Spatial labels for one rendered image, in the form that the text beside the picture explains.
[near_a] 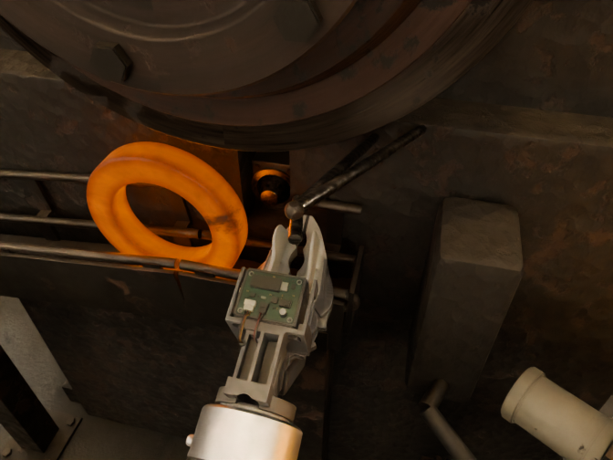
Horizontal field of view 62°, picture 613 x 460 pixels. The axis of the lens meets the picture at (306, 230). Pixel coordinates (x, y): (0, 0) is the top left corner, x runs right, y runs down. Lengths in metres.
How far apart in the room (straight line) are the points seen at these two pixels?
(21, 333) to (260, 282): 1.19
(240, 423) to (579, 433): 0.30
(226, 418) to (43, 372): 1.08
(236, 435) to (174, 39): 0.29
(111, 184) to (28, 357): 1.00
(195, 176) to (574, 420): 0.42
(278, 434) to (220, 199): 0.23
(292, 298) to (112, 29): 0.25
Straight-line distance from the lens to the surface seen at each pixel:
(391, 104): 0.40
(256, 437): 0.43
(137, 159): 0.54
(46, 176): 0.73
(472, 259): 0.48
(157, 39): 0.33
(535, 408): 0.55
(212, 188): 0.52
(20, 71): 0.68
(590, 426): 0.54
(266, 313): 0.45
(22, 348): 1.55
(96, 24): 0.34
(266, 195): 0.62
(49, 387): 1.45
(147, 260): 0.61
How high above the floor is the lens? 1.13
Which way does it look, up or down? 43 degrees down
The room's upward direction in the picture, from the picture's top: straight up
